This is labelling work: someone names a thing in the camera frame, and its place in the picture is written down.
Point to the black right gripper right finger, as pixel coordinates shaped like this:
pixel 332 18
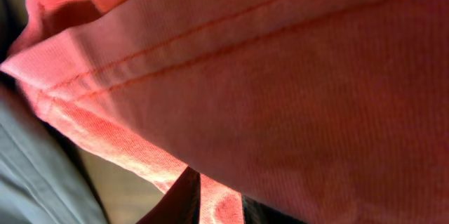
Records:
pixel 270 213

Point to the grey shorts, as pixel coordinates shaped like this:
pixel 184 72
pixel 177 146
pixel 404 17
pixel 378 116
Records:
pixel 41 181

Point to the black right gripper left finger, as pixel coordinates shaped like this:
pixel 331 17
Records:
pixel 181 204

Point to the red printed t-shirt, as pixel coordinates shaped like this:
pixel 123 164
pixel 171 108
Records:
pixel 329 111

